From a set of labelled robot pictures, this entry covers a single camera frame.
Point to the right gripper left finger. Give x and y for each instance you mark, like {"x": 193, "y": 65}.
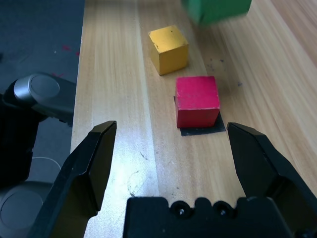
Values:
{"x": 74, "y": 186}

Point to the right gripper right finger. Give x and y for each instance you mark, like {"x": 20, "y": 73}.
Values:
{"x": 267, "y": 168}

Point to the red wooden block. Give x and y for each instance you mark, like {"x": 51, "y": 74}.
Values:
{"x": 196, "y": 101}

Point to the yellow wooden block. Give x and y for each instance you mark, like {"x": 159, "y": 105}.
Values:
{"x": 171, "y": 49}

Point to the green wooden block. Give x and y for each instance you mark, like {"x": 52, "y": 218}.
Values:
{"x": 218, "y": 10}

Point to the grey right robot leg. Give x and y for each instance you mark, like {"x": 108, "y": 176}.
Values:
{"x": 19, "y": 208}

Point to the grey robot leg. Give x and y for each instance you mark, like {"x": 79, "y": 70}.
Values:
{"x": 19, "y": 208}
{"x": 44, "y": 89}

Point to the black square pad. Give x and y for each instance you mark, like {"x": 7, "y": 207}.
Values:
{"x": 198, "y": 131}

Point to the grey left robot leg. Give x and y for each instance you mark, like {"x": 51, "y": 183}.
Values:
{"x": 44, "y": 89}

